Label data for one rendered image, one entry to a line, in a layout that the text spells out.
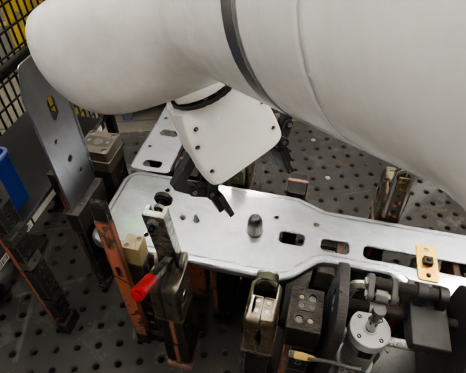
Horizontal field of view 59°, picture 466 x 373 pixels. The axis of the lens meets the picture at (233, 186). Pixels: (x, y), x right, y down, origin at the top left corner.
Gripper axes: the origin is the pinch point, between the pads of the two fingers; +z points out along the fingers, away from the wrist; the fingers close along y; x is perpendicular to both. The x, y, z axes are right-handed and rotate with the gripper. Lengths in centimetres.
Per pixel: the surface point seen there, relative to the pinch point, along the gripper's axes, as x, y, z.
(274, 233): 17.3, 3.1, 30.8
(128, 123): 218, -6, 94
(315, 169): 58, 35, 66
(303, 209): 19.7, 11.9, 33.3
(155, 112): 222, 14, 99
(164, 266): 12.5, -16.9, 14.8
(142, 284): 6.9, -20.2, 9.6
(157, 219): 10.7, -12.9, 4.3
